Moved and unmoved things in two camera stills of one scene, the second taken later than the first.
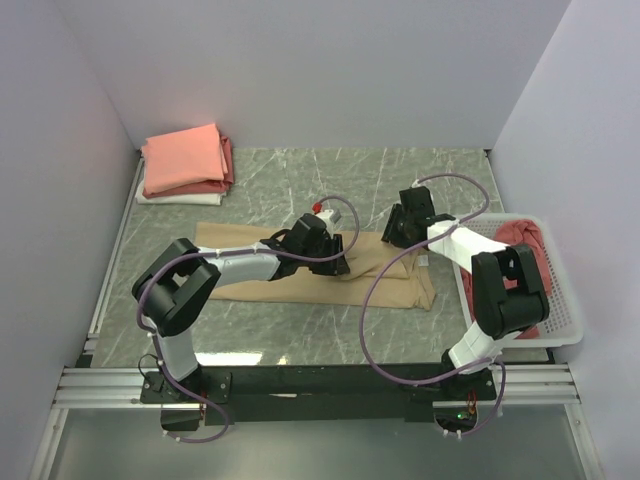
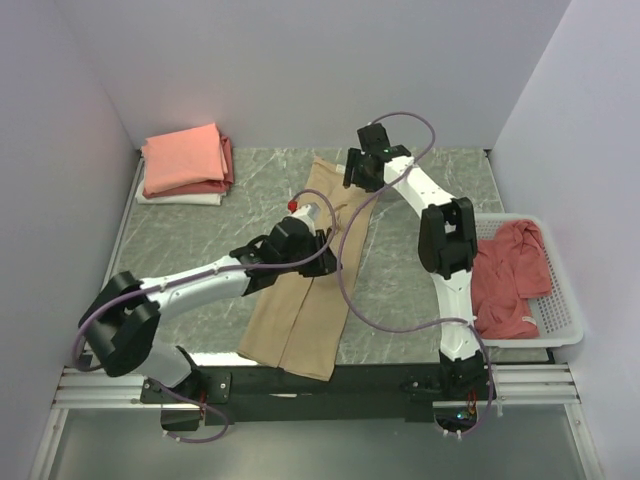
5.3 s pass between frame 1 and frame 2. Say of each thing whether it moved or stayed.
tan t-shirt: moved
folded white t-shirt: stayed
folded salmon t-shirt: stayed
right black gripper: moved
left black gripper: stayed
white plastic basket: stayed
